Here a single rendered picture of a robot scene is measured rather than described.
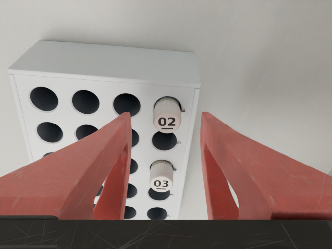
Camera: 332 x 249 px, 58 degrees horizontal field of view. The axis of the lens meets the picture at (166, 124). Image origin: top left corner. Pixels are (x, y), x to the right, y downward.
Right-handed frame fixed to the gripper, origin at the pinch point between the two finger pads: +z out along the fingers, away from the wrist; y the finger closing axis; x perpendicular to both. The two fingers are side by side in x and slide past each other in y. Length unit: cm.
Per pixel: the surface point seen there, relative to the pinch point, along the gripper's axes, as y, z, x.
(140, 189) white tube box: 1.5, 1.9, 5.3
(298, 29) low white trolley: -6.9, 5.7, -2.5
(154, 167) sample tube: 0.6, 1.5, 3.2
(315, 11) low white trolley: -7.5, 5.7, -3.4
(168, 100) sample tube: -0.1, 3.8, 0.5
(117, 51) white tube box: 2.5, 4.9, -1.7
